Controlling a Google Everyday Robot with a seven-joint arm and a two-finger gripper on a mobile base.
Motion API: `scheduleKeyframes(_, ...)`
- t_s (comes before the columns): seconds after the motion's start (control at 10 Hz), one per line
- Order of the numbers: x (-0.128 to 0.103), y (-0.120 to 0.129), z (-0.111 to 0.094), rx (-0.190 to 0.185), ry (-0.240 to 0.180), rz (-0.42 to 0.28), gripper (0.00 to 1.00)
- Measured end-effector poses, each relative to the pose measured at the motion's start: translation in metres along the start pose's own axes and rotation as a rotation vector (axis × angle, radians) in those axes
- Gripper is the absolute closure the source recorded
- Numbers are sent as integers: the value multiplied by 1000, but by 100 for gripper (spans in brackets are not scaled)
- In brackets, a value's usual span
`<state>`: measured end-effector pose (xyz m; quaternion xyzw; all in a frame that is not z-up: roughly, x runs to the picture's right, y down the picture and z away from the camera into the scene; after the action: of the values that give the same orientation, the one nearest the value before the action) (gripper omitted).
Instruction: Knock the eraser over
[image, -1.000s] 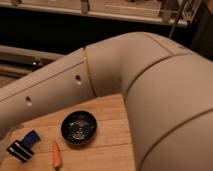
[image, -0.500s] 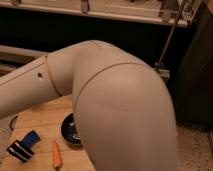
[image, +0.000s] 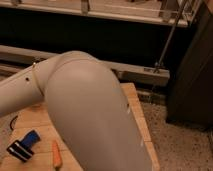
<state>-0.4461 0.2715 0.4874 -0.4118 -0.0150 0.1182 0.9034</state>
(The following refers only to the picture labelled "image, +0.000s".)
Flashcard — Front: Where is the orange carrot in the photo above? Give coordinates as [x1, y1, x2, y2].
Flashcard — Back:
[52, 140, 62, 169]

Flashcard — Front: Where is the metal rod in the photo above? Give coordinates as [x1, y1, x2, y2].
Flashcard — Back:
[153, 0, 188, 73]

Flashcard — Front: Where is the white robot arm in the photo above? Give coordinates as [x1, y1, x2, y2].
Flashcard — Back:
[0, 51, 153, 171]

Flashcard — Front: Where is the black cable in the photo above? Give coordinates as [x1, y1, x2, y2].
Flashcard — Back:
[9, 115, 19, 132]

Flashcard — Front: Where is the blue and black eraser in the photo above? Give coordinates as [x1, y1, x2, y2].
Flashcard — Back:
[7, 130, 41, 162]

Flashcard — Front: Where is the dark cabinet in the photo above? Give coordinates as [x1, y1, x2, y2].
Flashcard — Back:
[166, 2, 213, 127]

